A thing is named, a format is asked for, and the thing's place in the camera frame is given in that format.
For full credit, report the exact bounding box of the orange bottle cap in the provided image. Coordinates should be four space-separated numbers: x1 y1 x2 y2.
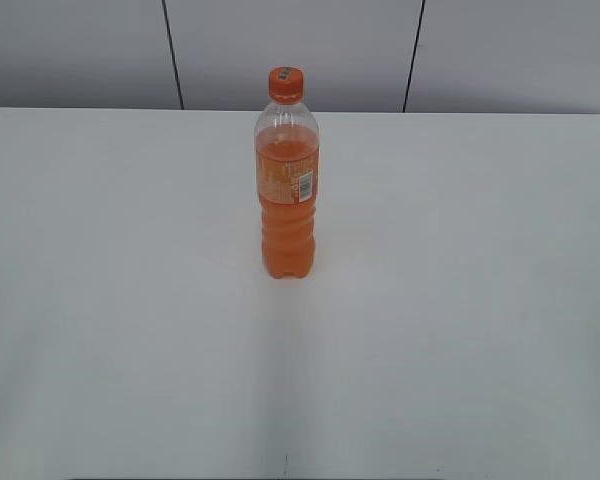
269 66 304 104

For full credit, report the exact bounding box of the orange soda plastic bottle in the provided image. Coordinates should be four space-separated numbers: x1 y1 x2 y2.
254 102 320 278

